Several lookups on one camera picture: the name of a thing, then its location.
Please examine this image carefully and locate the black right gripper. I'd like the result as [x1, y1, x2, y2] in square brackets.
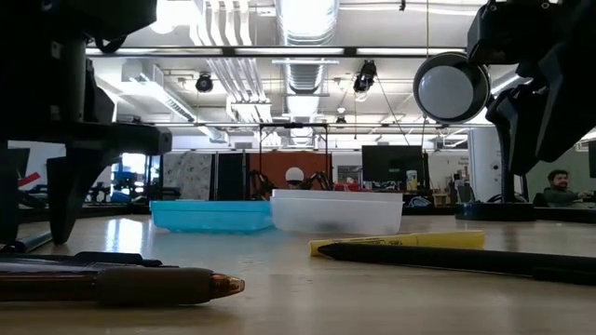
[467, 0, 596, 177]

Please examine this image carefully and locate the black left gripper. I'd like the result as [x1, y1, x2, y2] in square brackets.
[0, 36, 174, 247]

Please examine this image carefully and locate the black clip pen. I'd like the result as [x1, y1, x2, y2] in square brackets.
[0, 250, 163, 269]

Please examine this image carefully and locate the brown pen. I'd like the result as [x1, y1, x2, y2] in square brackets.
[0, 266, 247, 309]

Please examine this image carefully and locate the yellow highlighter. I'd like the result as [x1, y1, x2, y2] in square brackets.
[307, 229, 487, 259]

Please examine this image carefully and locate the blue plastic box lid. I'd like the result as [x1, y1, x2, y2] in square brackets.
[149, 199, 276, 235]

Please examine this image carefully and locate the clear plastic supply box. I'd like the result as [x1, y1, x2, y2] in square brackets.
[269, 188, 405, 236]

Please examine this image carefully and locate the green partition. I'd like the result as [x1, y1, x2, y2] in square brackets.
[525, 148, 596, 202]

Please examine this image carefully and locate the person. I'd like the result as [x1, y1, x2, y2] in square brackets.
[541, 168, 589, 209]

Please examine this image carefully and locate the white pillar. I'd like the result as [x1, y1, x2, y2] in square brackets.
[467, 127, 504, 203]

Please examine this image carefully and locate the black gooseneck desk lamp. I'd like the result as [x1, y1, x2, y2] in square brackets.
[412, 50, 537, 223]

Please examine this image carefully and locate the grey patterned panel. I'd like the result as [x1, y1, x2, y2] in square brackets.
[162, 152, 213, 202]

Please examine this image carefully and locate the black monitor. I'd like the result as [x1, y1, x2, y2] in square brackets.
[360, 144, 427, 194]

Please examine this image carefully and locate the black panel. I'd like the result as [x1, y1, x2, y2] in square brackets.
[215, 152, 247, 202]

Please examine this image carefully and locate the black ceiling spotlight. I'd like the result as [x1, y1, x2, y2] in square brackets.
[194, 70, 215, 94]

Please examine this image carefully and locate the orange partition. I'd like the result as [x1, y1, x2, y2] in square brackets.
[247, 150, 333, 202]

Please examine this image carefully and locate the white globe lamp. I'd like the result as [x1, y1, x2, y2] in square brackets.
[284, 166, 305, 186]

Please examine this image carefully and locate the black aluminium table frame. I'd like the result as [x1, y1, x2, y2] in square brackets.
[18, 203, 596, 224]

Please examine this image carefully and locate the black hanging ceiling camera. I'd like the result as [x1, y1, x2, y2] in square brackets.
[351, 59, 379, 95]

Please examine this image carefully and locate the black background rig frame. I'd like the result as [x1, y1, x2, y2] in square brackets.
[257, 122, 330, 202]

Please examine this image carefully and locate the silver ceiling duct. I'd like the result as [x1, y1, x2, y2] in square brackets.
[274, 0, 342, 151]

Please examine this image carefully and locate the black overhead frame bar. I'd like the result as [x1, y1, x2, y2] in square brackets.
[85, 45, 467, 59]

